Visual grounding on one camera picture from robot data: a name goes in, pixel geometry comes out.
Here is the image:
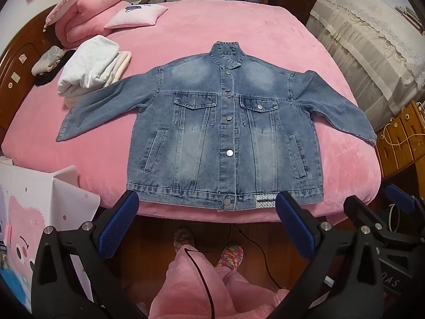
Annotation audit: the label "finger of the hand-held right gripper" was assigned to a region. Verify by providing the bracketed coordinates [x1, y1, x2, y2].
[385, 184, 425, 213]
[343, 195, 415, 246]

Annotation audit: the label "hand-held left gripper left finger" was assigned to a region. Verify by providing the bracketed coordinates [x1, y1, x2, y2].
[31, 191, 147, 319]

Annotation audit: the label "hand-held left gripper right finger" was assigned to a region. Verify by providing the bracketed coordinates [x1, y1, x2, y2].
[266, 191, 394, 319]

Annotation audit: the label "blue denim jacket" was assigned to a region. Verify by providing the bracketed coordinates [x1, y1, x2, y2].
[56, 41, 377, 212]

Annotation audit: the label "person's left knitted slipper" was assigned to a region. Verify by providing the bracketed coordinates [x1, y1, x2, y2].
[173, 228, 195, 253]

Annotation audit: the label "person's knitted slipper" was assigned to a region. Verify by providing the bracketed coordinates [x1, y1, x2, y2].
[173, 228, 195, 253]
[216, 243, 244, 269]

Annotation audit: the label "wooden drawer cabinet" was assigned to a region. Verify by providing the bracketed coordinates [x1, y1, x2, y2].
[375, 101, 425, 178]

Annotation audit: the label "person's right knitted slipper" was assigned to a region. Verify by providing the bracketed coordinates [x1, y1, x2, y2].
[216, 243, 244, 269]

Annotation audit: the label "white pink cartoon box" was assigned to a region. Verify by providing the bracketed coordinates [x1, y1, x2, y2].
[0, 158, 101, 313]

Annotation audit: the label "person's pink fleece pants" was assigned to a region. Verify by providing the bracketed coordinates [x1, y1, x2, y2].
[148, 247, 289, 319]

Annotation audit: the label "black cloth item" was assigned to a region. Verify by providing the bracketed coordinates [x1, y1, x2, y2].
[35, 50, 76, 86]

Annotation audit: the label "beige lace covered sofa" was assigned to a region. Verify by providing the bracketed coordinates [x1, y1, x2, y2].
[305, 0, 425, 130]

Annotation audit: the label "folded cream garment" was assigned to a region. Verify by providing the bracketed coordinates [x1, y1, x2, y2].
[63, 51, 133, 108]

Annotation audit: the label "folded white garment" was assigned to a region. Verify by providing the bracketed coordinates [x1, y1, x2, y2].
[57, 35, 121, 95]

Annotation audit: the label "wooden headboard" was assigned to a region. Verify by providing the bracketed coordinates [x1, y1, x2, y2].
[0, 5, 67, 137]

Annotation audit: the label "grey floral pouch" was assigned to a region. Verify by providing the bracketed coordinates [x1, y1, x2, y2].
[31, 46, 65, 75]

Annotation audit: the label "folded pink quilt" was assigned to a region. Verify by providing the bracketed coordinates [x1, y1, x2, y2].
[55, 0, 131, 49]

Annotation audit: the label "small pink printed cushion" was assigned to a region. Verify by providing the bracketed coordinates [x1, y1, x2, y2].
[104, 3, 168, 29]

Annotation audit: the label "pink bed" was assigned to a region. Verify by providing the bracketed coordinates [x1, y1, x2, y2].
[0, 2, 382, 223]

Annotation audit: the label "black floor cable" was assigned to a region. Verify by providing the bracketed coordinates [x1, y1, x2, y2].
[229, 223, 287, 290]

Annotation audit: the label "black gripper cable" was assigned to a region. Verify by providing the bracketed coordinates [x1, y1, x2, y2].
[184, 246, 214, 319]

